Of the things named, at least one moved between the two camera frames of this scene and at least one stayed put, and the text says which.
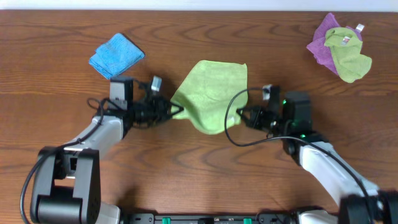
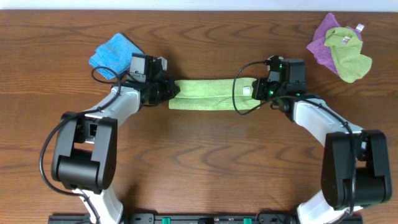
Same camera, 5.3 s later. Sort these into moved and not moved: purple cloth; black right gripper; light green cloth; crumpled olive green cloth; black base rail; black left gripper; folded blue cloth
Moved: black left gripper; light green cloth; black right gripper
Not moved: black base rail; folded blue cloth; purple cloth; crumpled olive green cloth
